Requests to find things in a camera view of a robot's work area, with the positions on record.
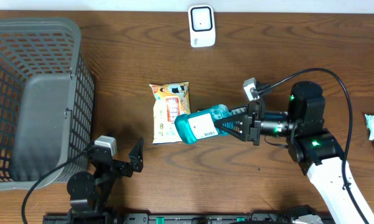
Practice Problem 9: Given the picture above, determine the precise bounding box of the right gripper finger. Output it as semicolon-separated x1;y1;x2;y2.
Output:
230;106;248;116
214;112;249;141

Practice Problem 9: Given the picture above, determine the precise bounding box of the teal Listerine mouthwash bottle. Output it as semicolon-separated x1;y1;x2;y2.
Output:
174;104;231;144

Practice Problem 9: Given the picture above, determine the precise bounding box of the yellow snack bag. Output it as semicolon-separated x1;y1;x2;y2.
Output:
149;82;190;144

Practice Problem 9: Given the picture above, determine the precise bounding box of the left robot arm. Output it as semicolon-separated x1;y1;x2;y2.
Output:
67;136;144;224

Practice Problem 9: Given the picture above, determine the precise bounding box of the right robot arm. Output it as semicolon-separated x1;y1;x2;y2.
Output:
214;82;374;223

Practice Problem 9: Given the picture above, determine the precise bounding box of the white barcode scanner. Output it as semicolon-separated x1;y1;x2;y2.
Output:
188;4;216;48

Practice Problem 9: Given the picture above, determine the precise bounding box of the grey plastic shopping basket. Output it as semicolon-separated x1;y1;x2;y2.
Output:
0;18;95;191

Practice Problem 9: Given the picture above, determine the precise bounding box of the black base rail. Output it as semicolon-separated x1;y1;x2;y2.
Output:
42;213;334;224

